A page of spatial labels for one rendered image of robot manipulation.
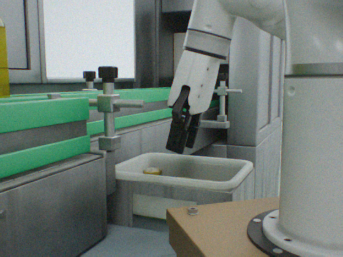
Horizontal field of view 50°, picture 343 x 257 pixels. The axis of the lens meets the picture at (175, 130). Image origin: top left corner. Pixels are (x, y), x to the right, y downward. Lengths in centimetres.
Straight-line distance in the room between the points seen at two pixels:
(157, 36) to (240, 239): 114
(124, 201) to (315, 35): 41
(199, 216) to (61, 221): 18
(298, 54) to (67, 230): 35
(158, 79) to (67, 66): 57
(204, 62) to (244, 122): 79
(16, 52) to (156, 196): 42
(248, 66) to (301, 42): 101
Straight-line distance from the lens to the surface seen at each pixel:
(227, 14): 60
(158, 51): 143
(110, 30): 109
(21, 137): 46
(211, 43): 59
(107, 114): 56
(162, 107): 100
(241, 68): 135
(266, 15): 57
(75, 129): 53
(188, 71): 58
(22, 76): 81
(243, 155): 137
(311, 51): 33
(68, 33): 94
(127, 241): 58
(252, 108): 134
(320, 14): 35
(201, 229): 39
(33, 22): 85
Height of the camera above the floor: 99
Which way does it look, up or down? 8 degrees down
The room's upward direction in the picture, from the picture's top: straight up
